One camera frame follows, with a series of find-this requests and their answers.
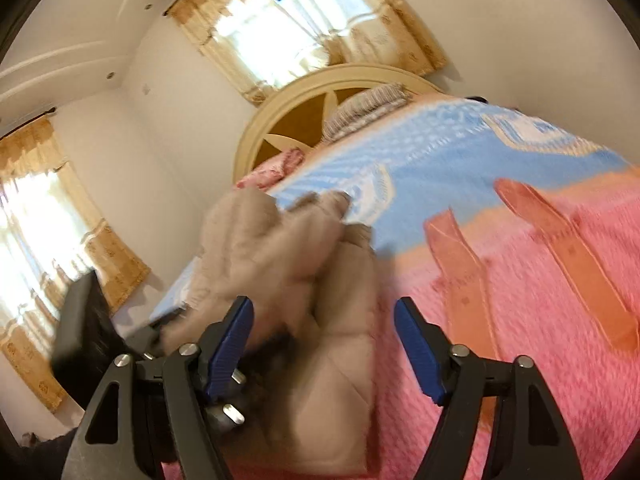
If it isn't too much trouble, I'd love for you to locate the beige quilted puffer jacket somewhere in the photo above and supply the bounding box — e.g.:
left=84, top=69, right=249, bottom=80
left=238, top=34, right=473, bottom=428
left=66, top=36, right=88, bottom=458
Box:
left=160, top=190, right=378, bottom=476

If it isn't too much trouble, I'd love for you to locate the beige patterned curtain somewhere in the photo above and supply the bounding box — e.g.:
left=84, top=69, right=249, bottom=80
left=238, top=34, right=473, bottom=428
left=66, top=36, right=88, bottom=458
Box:
left=167, top=0, right=448, bottom=106
left=0, top=115, right=151, bottom=413

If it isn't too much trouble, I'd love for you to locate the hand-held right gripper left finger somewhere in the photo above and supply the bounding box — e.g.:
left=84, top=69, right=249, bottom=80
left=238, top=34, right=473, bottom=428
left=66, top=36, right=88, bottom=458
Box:
left=60, top=296, right=255, bottom=480

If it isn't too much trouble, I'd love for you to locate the pink floral folded blanket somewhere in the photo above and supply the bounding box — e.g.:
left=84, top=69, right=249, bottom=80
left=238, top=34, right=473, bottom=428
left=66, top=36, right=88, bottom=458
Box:
left=235, top=147, right=306, bottom=191

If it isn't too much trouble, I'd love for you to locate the cream wooden headboard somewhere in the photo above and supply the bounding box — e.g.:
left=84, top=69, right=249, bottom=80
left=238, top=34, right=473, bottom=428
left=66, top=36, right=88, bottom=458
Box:
left=232, top=65, right=446, bottom=188

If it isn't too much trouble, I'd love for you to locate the striped pillow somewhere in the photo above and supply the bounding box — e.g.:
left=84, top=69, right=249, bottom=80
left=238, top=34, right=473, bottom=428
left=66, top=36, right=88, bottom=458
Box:
left=322, top=82, right=411, bottom=141

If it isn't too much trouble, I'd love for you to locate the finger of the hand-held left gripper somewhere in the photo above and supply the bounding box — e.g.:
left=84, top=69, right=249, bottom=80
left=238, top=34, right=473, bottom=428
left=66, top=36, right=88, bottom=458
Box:
left=207, top=369, right=248, bottom=432
left=125, top=326, right=167, bottom=361

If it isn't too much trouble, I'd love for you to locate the blue and pink printed blanket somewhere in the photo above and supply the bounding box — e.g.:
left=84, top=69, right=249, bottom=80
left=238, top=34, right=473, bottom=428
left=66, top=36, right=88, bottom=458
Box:
left=150, top=95, right=640, bottom=480

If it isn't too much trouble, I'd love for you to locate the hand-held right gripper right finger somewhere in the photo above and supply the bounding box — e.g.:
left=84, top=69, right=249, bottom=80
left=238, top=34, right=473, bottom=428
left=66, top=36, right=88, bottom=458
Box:
left=393, top=296, right=583, bottom=480

